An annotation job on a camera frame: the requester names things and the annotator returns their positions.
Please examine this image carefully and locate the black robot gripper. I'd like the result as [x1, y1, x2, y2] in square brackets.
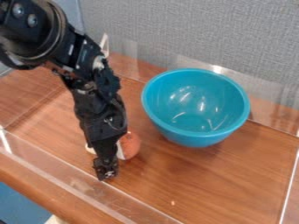
[73, 93, 127, 181]

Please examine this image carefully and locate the brown and white toy mushroom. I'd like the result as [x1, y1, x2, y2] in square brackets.
[85, 130, 141, 160]

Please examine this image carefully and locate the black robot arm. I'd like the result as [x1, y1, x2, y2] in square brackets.
[0, 0, 127, 180]

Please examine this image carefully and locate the blue plastic bowl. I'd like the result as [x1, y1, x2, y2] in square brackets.
[141, 68, 249, 148]

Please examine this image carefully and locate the clear acrylic front barrier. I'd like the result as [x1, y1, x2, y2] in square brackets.
[0, 127, 183, 224]

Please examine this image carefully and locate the clear acrylic barrier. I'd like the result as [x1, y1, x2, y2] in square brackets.
[108, 43, 299, 139]
[0, 127, 183, 224]

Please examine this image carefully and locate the clear acrylic back barrier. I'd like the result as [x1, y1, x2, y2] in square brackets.
[108, 43, 299, 139]

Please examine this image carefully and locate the clear acrylic corner bracket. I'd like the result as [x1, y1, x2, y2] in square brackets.
[99, 33, 109, 58]

